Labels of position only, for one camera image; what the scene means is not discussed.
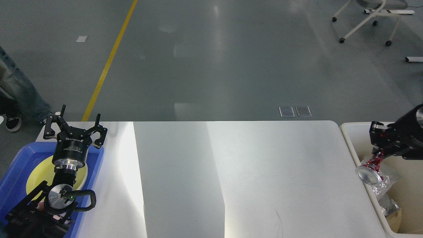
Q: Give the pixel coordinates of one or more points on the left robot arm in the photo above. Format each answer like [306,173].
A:
[45,212]

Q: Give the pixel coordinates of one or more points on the white plastic bin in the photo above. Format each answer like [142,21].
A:
[407,192]

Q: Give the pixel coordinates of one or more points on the crushed red soda can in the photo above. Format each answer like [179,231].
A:
[369,169]

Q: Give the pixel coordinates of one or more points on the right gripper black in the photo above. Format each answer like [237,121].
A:
[390,140]

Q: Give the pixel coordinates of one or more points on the person in grey trousers sneakers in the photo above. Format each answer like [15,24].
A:
[19,96]

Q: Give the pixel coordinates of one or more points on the brown paper bag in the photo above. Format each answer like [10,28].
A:
[394,220]

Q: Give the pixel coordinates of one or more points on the white furniture leg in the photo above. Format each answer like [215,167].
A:
[414,59]

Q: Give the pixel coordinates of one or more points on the pink mug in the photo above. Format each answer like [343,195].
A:
[40,206]

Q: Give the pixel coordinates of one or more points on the floor outlet plate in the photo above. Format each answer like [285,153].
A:
[286,112]
[303,111]

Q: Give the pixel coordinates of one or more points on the left floor outlet plate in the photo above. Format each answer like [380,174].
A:
[286,112]

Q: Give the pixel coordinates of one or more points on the white rolling chair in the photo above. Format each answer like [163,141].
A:
[374,10]

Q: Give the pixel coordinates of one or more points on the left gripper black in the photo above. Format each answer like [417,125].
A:
[71,148]

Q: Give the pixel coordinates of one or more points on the right floor outlet plate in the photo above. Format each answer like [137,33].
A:
[303,111]

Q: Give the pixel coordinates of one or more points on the yellow plastic plate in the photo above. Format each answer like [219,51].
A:
[43,171]

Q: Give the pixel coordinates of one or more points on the foil tray with paper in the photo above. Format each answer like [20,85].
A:
[388,205]

